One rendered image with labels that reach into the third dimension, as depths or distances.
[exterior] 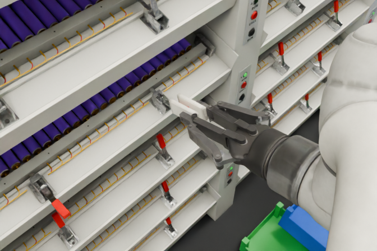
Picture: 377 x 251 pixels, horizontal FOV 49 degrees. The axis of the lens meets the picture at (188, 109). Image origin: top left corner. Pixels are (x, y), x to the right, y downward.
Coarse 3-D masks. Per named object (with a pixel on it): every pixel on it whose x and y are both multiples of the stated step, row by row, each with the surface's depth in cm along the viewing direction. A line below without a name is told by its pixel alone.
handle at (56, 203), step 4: (40, 188) 67; (44, 188) 68; (44, 192) 67; (48, 192) 67; (48, 196) 67; (52, 196) 67; (52, 200) 66; (56, 200) 66; (52, 204) 65; (56, 204) 65; (60, 204) 65; (56, 208) 65; (60, 208) 65; (64, 208) 65; (60, 212) 64; (64, 212) 64; (68, 212) 64; (64, 216) 64
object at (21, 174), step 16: (192, 48) 87; (176, 64) 84; (160, 80) 81; (128, 96) 78; (112, 112) 76; (80, 128) 73; (96, 128) 76; (112, 128) 76; (64, 144) 72; (32, 160) 69; (48, 160) 70; (16, 176) 67; (0, 192) 66; (0, 208) 66
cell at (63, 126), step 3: (60, 117) 74; (54, 120) 74; (57, 120) 74; (60, 120) 74; (63, 120) 74; (54, 123) 74; (57, 123) 74; (60, 123) 74; (63, 123) 74; (66, 123) 74; (57, 126) 74; (60, 126) 74; (63, 126) 74; (66, 126) 74; (69, 126) 74; (60, 129) 74; (63, 129) 73; (63, 132) 74
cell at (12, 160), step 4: (4, 152) 69; (8, 152) 70; (12, 152) 70; (4, 156) 69; (8, 156) 69; (12, 156) 69; (4, 160) 69; (8, 160) 69; (12, 160) 69; (16, 160) 69; (8, 164) 69; (12, 164) 69
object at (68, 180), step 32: (192, 32) 92; (192, 64) 88; (224, 64) 89; (192, 96) 84; (128, 128) 78; (160, 128) 83; (64, 160) 73; (96, 160) 74; (32, 192) 69; (64, 192) 70; (0, 224) 66; (32, 224) 70
